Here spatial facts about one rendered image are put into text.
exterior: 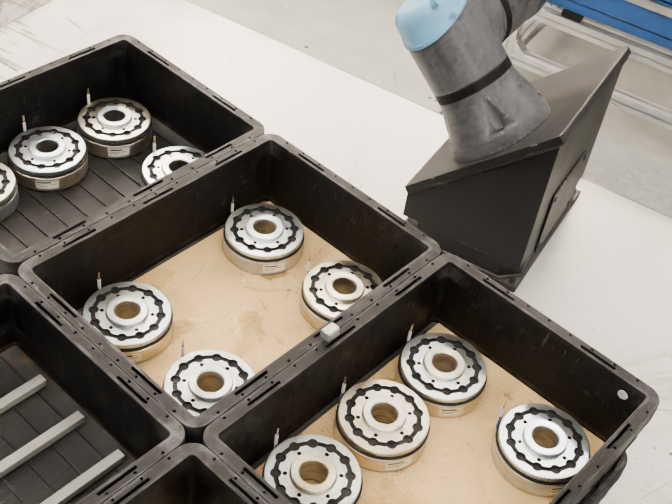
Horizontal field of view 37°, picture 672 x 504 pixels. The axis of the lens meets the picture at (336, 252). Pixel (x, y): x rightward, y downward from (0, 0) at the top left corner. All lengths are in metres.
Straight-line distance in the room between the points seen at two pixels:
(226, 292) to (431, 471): 0.34
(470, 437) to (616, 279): 0.52
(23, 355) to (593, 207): 0.95
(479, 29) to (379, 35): 2.00
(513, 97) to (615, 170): 1.65
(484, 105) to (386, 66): 1.84
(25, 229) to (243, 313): 0.31
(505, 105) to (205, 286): 0.48
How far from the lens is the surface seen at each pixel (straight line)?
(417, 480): 1.12
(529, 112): 1.42
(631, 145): 3.16
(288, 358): 1.06
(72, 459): 1.11
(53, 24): 1.99
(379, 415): 1.14
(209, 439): 1.00
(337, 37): 3.35
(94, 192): 1.40
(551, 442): 1.16
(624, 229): 1.70
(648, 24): 3.01
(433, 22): 1.38
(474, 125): 1.41
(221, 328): 1.22
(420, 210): 1.51
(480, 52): 1.40
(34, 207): 1.39
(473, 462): 1.14
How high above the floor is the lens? 1.74
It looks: 43 degrees down
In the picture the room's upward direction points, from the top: 9 degrees clockwise
